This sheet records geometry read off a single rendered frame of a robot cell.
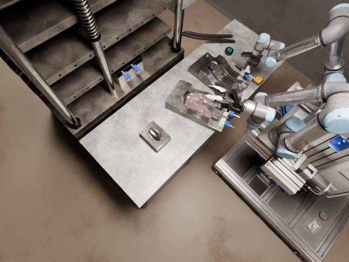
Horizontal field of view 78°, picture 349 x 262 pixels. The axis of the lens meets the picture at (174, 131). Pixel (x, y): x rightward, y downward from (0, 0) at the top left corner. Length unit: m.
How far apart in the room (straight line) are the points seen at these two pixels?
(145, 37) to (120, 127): 0.79
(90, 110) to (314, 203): 2.32
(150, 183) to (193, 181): 0.93
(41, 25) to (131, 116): 0.85
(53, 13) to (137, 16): 0.58
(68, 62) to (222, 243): 2.09
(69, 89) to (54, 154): 1.18
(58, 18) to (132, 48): 0.66
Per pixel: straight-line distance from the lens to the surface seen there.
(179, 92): 1.79
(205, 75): 1.91
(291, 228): 2.48
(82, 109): 1.96
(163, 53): 2.21
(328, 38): 1.58
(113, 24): 1.74
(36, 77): 1.40
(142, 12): 1.81
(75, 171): 2.64
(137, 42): 1.95
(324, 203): 2.73
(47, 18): 1.47
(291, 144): 1.37
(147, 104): 1.85
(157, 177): 1.62
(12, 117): 3.23
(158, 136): 1.66
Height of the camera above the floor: 2.39
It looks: 66 degrees down
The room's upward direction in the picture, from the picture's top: 8 degrees clockwise
